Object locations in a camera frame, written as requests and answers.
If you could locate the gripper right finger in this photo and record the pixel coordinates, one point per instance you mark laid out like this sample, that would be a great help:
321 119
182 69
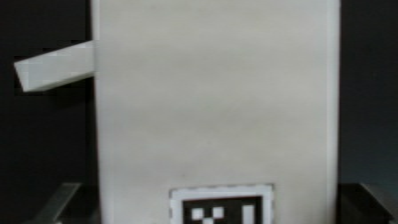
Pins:
367 205

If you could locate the white workspace border frame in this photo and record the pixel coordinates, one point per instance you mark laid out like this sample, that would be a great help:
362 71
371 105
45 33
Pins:
56 68

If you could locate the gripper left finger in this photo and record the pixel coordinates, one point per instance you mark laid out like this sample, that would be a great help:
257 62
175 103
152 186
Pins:
72 207

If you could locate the white cabinet top block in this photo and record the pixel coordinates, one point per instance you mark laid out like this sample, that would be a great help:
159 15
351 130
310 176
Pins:
218 110

